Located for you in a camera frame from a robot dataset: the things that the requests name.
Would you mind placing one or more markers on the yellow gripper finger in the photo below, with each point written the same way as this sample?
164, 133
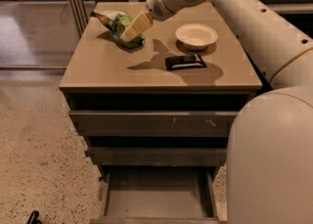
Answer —
140, 24

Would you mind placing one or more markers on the bottom grey open drawer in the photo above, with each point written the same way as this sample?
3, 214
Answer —
158, 195

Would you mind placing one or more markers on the green rice chip bag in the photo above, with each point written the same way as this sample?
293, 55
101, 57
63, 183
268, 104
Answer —
116, 22

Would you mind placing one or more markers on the grey drawer cabinet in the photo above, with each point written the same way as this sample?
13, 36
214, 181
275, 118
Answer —
104, 77

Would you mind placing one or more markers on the black object on floor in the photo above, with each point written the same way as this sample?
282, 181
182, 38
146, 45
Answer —
34, 218

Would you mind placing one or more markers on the white paper bowl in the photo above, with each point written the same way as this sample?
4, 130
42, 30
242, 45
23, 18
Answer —
196, 36

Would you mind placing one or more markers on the black snack bar packet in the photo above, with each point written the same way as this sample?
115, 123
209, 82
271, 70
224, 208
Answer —
186, 61

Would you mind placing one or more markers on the top grey drawer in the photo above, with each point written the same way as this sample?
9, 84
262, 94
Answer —
152, 124

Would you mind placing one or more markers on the middle grey drawer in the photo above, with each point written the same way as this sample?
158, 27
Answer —
157, 156

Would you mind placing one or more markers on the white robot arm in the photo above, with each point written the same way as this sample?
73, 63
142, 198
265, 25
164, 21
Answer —
270, 147

